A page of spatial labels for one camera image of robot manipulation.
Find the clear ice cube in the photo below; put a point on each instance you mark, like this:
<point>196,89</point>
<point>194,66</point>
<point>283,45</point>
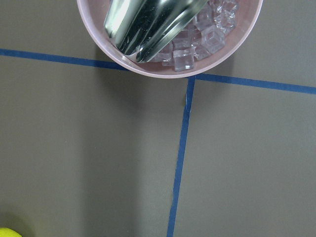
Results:
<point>212,39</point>
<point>183,59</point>

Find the metal ice scoop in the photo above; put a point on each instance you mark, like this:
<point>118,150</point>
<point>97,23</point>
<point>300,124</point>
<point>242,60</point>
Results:
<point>140,29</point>

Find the pink bowl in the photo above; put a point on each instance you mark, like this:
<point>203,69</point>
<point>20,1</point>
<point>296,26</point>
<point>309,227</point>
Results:
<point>235,18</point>

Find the yellow lemon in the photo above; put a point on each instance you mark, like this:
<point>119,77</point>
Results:
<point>7,232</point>

